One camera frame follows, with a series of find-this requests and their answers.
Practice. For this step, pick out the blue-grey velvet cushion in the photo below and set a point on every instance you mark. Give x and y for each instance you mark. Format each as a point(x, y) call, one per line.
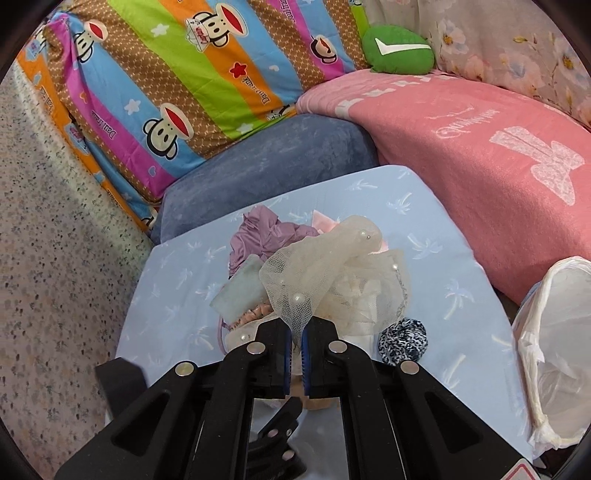
point(277, 152)

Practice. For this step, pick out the light blue palm print cloth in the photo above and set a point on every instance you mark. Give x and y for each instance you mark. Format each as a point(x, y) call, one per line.
point(184, 277)

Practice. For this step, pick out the green cushion with white tick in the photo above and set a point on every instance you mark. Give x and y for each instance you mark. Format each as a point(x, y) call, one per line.
point(397, 50)

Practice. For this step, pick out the pink ribbon strip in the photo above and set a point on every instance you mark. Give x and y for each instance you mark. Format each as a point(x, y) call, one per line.
point(323, 220)

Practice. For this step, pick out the striped monkey print quilt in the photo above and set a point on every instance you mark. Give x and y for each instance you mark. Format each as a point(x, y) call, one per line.
point(184, 92)

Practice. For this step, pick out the leopard print scrunchie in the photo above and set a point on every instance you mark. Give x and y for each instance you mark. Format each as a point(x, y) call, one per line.
point(402, 341)

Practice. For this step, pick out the pink bow print blanket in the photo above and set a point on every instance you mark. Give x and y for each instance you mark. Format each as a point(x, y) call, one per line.
point(461, 161)

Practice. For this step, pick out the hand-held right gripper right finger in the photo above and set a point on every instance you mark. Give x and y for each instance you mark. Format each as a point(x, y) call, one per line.
point(307, 360)

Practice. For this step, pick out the pink knitted scrunchie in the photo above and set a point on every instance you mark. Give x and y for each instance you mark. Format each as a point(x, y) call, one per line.
point(251, 317)

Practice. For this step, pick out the cream mesh fabric with pearls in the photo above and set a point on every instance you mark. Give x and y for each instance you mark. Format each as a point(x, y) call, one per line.
point(300, 272)

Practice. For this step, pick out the grey floral quilt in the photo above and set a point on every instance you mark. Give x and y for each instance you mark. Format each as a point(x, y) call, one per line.
point(508, 46)

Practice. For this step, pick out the purple cloth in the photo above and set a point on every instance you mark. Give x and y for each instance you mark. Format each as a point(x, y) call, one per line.
point(263, 235)

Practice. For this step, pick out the white headband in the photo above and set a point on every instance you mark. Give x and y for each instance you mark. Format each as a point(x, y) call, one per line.
point(242, 338)

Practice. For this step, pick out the white bin with plastic bag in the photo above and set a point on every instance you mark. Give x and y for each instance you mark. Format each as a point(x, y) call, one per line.
point(563, 323)

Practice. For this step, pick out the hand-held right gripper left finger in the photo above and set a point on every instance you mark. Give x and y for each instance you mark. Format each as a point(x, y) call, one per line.
point(287, 350)

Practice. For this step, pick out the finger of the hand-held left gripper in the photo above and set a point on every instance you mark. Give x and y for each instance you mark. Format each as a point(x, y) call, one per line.
point(277, 431)

